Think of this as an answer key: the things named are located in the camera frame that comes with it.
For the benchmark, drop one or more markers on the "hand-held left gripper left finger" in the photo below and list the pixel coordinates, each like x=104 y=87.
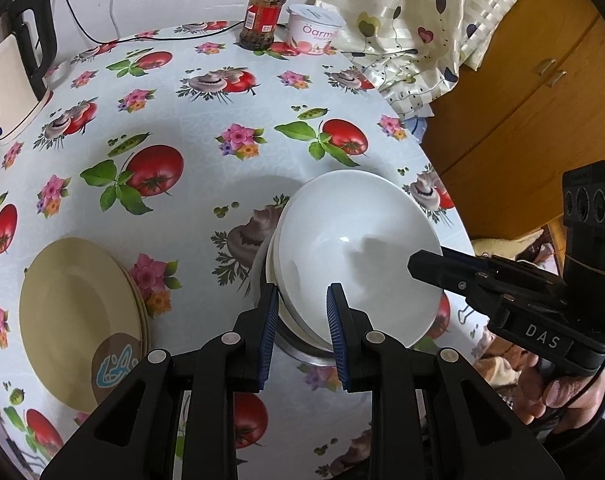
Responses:
x=268 y=340

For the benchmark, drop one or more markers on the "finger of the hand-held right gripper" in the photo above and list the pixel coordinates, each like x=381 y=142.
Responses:
x=522 y=272
x=447 y=275

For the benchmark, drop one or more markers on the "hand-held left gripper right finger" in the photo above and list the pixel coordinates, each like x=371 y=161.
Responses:
x=336 y=340

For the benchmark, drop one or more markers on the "stainless steel bowl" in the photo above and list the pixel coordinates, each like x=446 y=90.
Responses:
x=307 y=356

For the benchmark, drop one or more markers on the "white ceramic bowl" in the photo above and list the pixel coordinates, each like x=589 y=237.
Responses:
x=282 y=290
x=362 y=240

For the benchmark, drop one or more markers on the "beige plate with blue print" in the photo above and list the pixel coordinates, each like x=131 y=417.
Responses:
x=77 y=310
x=144 y=310

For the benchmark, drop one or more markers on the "person's right hand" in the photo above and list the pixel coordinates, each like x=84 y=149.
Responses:
x=557 y=392

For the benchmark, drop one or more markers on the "yellow cushion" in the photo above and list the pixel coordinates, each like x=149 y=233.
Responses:
x=512 y=247

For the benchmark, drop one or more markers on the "wooden cabinet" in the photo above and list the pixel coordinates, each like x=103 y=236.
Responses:
x=532 y=135

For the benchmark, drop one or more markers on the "vegetable and flower printed tablecloth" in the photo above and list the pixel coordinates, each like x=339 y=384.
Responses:
x=192 y=200

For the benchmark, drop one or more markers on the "cream striped printed curtain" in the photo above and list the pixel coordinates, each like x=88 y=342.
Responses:
x=407 y=20

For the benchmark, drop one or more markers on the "white yogurt tub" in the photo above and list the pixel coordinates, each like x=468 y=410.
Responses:
x=315 y=30

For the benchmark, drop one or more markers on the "red-lidded sauce jar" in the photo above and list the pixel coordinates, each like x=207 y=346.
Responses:
x=261 y=17

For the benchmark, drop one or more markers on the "white and black electric kettle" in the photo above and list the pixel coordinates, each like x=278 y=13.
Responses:
x=12 y=75

